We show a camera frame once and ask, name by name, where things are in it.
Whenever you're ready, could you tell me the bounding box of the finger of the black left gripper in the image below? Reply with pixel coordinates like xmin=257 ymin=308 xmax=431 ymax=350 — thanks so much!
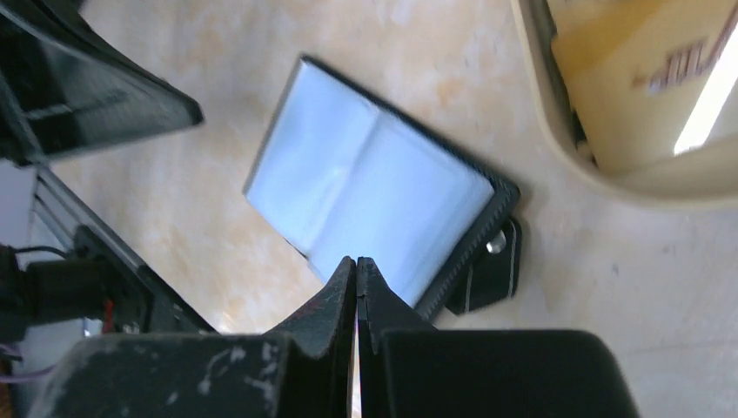
xmin=1 ymin=1 xmax=205 ymax=165

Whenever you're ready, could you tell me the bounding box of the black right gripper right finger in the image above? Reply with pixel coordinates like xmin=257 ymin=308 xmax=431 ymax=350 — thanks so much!
xmin=357 ymin=257 xmax=638 ymax=417

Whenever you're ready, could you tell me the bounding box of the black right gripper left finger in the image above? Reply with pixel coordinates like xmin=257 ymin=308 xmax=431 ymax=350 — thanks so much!
xmin=30 ymin=257 xmax=357 ymax=417

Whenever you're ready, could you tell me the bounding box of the black leather card wallet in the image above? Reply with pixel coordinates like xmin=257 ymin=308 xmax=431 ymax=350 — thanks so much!
xmin=244 ymin=55 xmax=523 ymax=320

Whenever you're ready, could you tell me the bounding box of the beige oval card holder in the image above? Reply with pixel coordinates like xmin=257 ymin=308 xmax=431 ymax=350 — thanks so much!
xmin=511 ymin=1 xmax=737 ymax=212

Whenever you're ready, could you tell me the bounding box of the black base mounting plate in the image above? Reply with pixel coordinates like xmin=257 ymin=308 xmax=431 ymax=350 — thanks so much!
xmin=1 ymin=226 xmax=215 ymax=344

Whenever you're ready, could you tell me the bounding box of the aluminium frame rail front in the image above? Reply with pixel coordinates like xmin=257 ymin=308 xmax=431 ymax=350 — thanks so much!
xmin=1 ymin=167 xmax=156 ymax=304

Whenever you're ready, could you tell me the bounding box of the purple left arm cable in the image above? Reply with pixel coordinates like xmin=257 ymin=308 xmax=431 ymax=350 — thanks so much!
xmin=0 ymin=343 xmax=56 ymax=387

